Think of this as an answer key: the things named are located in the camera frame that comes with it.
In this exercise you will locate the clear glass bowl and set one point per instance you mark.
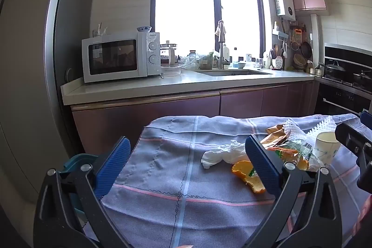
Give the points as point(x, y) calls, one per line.
point(171, 71)

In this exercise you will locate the glass jar with lid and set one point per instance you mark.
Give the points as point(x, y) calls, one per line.
point(192, 55)

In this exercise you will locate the brown snack wrapper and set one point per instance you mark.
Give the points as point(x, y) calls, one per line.
point(276, 136)

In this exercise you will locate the bag of dried goods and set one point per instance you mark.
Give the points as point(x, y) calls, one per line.
point(207, 60)

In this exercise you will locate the person's right hand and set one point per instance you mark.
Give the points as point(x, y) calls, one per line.
point(364, 216)

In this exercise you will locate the curled orange peel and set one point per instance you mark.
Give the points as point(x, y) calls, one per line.
point(244, 168)

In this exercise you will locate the black cooking pot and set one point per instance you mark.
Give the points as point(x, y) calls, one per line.
point(363, 76)

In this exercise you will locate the dark framed window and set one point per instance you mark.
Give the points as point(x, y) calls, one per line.
point(186, 10)

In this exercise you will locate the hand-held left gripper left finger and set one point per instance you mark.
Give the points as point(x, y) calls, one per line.
point(116, 161)

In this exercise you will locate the round grey disc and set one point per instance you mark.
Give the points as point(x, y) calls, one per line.
point(69, 74)

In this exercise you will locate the steel kitchen sink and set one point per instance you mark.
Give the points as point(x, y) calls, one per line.
point(232, 72)

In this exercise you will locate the rag on faucet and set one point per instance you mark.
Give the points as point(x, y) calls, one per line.
point(221, 31)

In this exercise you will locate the white paper cup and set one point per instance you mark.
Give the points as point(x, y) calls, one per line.
point(325, 148)

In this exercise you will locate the stack of bowls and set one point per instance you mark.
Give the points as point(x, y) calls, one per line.
point(298, 62)

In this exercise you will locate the teal plastic bin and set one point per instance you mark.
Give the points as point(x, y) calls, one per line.
point(75, 162)

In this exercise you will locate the black built-in oven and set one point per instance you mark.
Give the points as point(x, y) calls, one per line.
point(337, 100)

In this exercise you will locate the wall mounted rack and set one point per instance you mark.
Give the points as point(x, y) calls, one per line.
point(279, 34)

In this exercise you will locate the white soap bottle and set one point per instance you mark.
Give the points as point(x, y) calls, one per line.
point(227, 54)

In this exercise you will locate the black range hood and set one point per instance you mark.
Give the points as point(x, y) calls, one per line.
point(348, 52)

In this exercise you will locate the clear plastic bag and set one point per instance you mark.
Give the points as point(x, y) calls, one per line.
point(189, 63)

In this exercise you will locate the gas stove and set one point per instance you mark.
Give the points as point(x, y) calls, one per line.
point(345, 84)

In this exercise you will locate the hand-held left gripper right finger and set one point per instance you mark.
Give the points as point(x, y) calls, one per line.
point(261, 166)

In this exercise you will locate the white dotted utensil holder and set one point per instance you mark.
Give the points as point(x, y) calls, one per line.
point(279, 62)

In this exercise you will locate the hanging metal strainer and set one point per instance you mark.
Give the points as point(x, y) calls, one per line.
point(295, 45)

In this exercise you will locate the blue and white bowl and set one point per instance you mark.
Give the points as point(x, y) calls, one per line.
point(144, 29)

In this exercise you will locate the white kitchen countertop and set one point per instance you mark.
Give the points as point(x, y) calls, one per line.
point(139, 87)

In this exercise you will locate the black wok with lid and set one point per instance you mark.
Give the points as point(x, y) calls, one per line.
point(334, 71)

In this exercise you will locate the hanging frying pan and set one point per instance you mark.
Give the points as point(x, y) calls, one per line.
point(306, 49)

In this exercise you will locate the white microwave oven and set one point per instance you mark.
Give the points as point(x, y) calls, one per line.
point(116, 58)

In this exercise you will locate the steel kitchen faucet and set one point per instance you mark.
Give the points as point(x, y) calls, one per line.
point(222, 58)

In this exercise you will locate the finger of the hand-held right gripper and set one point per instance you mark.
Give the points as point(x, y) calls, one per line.
point(366, 116)
point(351, 136)

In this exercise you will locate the pink base cabinets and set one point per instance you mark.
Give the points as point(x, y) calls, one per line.
point(174, 110)

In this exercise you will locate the clear printed plastic wrapper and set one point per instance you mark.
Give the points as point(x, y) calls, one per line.
point(296, 148)

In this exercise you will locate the small metal kettle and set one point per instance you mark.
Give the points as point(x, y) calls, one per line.
point(316, 69)

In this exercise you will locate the white tissue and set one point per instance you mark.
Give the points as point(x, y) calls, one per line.
point(223, 153)

